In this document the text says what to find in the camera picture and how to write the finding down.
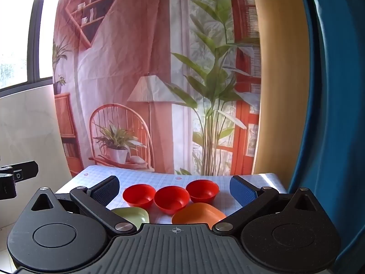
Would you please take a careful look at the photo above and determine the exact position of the red bowl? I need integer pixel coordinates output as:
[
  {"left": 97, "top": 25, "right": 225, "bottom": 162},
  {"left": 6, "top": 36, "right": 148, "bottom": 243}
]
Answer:
[
  {"left": 154, "top": 186, "right": 190, "bottom": 215},
  {"left": 123, "top": 184, "right": 156, "bottom": 210},
  {"left": 186, "top": 179, "right": 220, "bottom": 204}
]

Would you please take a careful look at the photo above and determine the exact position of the green plastic plate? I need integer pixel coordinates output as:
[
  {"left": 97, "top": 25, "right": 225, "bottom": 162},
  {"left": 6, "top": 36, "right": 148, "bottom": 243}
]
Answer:
[{"left": 111, "top": 207, "right": 150, "bottom": 229}]

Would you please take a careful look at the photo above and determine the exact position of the orange plastic plate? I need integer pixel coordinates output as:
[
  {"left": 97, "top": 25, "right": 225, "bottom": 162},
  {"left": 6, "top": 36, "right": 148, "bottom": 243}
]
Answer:
[{"left": 171, "top": 203, "right": 226, "bottom": 229}]

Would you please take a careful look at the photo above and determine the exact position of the white marble board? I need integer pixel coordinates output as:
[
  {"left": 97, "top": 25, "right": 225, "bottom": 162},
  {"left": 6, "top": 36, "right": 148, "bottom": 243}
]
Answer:
[{"left": 0, "top": 85, "right": 71, "bottom": 228}]

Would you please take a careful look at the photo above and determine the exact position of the blue plaid tablecloth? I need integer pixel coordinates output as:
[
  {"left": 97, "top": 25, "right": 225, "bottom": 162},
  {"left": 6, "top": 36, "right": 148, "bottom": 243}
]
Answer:
[{"left": 55, "top": 166, "right": 287, "bottom": 224}]

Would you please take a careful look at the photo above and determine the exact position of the blue curtain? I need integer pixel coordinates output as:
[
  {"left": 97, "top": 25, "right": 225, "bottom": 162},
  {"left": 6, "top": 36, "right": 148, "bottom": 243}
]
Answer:
[{"left": 289, "top": 0, "right": 364, "bottom": 273}]

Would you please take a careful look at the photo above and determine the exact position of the yellow wooden panel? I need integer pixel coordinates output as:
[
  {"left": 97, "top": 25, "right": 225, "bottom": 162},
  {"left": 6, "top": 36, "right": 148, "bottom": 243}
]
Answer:
[{"left": 252, "top": 0, "right": 310, "bottom": 184}]

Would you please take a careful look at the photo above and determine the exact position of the printed room backdrop cloth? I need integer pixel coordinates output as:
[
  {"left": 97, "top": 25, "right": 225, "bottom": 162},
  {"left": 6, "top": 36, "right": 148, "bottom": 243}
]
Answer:
[{"left": 52, "top": 0, "right": 261, "bottom": 176}]

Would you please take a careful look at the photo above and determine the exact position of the window frame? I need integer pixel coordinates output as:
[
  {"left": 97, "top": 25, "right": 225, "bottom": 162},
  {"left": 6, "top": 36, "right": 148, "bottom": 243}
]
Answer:
[{"left": 1, "top": 0, "right": 53, "bottom": 97}]

